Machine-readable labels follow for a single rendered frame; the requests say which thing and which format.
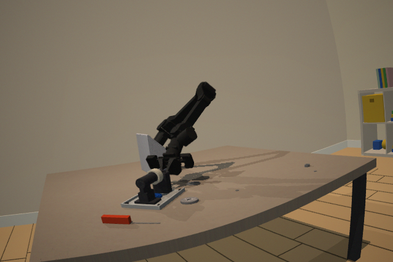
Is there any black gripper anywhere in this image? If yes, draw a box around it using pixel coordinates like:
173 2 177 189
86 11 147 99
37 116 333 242
146 144 194 174

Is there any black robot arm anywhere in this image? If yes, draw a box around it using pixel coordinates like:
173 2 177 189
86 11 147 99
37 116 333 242
154 82 216 150

